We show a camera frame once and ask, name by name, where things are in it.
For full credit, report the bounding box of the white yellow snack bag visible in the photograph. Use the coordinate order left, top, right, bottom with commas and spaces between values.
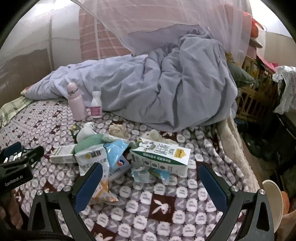
74, 144, 118, 204

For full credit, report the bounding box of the white plastic bag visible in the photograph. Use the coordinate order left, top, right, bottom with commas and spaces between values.
76, 122, 96, 143

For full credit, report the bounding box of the blue plastic bag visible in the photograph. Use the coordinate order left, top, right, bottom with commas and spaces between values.
103, 140, 131, 182

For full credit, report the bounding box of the clear plastic wrapper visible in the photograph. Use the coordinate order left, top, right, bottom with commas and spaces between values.
131, 167, 170, 185

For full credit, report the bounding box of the green white milk carton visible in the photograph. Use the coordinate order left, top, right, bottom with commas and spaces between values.
130, 138, 191, 176

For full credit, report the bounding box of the operator left hand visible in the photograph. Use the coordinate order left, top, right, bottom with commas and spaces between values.
1, 189, 23, 230

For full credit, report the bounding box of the white bowl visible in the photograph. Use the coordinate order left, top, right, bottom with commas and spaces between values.
262, 180, 283, 232

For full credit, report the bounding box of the small white medicine box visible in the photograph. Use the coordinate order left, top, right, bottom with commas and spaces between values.
50, 145, 77, 164

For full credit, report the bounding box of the green plaid pillow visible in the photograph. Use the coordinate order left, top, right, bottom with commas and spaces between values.
1, 96, 33, 128

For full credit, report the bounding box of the patterned bunny blanket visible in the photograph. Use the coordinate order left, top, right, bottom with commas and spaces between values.
1, 99, 250, 240

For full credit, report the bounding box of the green cloth piece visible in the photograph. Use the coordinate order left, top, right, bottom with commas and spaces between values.
74, 133, 103, 154

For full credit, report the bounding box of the pink thermos bottle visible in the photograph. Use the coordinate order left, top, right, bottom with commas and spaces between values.
67, 82, 87, 121

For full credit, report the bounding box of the white bottle pink label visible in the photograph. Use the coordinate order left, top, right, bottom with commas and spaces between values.
91, 91, 102, 118

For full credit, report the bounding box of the cream fleece blanket edge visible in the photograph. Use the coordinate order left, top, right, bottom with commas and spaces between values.
217, 116, 260, 192

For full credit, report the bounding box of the crumpled beige tissue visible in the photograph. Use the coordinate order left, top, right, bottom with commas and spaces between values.
108, 124, 130, 139

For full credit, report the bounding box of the white clothes pile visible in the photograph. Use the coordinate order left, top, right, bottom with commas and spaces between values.
273, 65, 296, 114

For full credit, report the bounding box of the wooden bedside shelf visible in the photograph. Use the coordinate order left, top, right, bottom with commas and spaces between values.
236, 56, 278, 121

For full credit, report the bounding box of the white crumpled tissue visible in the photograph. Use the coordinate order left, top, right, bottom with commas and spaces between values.
142, 129, 178, 145

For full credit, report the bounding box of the pink mosquito net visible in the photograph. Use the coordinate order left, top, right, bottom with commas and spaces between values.
1, 1, 251, 73

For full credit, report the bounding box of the grey blue duvet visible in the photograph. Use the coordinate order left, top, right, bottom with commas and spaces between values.
25, 30, 238, 132

